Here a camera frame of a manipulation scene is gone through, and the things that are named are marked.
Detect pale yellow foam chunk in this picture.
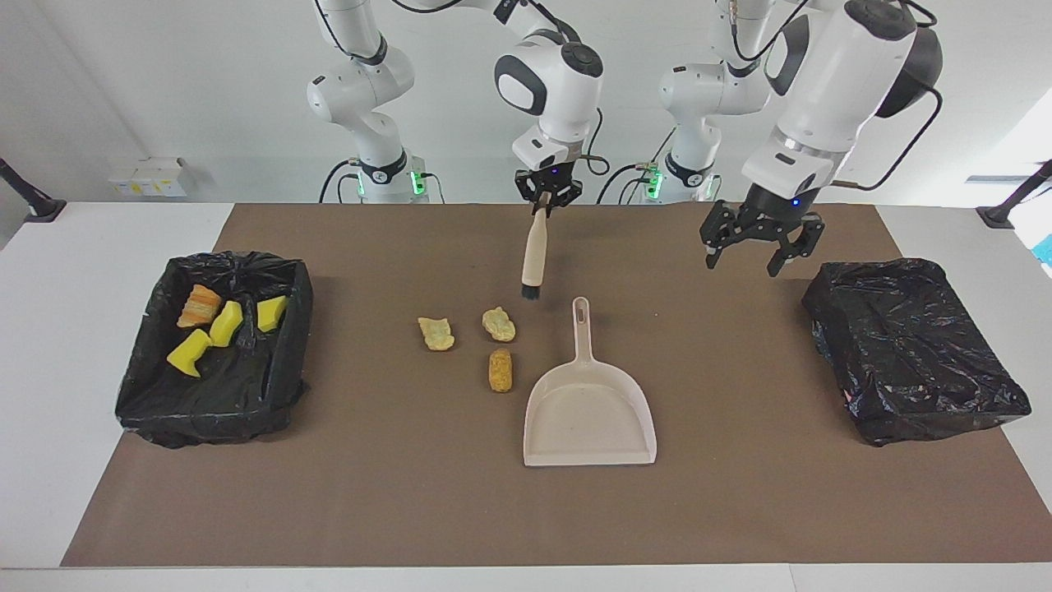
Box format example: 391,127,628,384
482,307,517,343

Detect beige orange striped foam chunk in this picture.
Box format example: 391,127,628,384
177,284,223,328

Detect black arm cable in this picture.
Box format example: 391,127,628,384
312,0,610,176
711,0,944,192

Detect yellow sponge piece green-backed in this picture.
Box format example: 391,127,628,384
210,300,244,347

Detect pale greenish foam chunk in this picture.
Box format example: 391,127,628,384
418,317,455,352

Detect black bag lined bin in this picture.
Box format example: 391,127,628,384
114,251,314,450
801,258,1032,447

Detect beige brush black bristles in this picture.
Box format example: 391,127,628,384
520,197,550,300

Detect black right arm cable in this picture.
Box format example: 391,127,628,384
312,0,610,176

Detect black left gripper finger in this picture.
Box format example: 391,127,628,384
768,215,826,279
698,203,741,271

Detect beige plastic dustpan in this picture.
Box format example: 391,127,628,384
524,297,658,468

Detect black camera stand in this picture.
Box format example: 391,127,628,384
0,158,67,223
976,160,1052,229

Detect white power outlet box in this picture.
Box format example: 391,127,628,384
108,158,191,197

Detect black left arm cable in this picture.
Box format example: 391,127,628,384
711,0,944,192

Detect brown table mat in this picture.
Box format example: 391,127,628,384
60,203,1052,568

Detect notched yellow sponge piece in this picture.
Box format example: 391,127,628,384
166,329,213,378

